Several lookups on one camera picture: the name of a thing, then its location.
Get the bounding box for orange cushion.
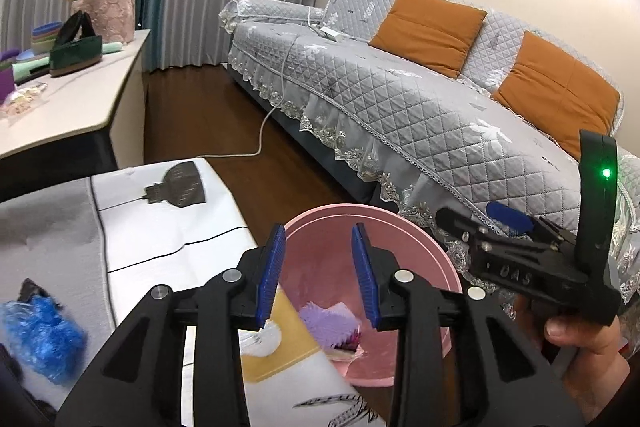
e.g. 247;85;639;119
492;31;620;159
369;0;487;79

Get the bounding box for pink lace basket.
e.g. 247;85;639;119
72;0;136;44

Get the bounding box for colourful gift box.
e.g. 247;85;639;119
0;48;20;104

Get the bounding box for pink plastic trash bin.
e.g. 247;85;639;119
280;204;462;387

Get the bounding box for white power cable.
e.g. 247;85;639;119
199;0;342;160

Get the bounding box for person right hand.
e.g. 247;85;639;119
514;296;630;424

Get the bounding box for black snack wrapper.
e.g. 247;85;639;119
17;279;64;311

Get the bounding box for white side table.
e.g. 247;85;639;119
1;29;151;199

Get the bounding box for grey quilted sofa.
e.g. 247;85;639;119
218;0;640;308

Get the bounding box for stacked coloured bowls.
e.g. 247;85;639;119
30;20;63;55

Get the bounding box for orange cushion near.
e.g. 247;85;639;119
369;0;487;79

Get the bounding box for orange cushion far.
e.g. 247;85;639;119
492;31;620;159

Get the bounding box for grey table mat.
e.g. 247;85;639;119
0;179;115;369

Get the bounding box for blue plastic bag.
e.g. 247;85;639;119
1;295;87;385

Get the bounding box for white printed tablecloth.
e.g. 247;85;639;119
91;158;384;426

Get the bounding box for magenta patterned wrapper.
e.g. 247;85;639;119
334;329;361;352

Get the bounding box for purple foam net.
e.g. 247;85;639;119
298;303;360;350

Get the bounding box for dark green basket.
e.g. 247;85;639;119
49;11;103;77

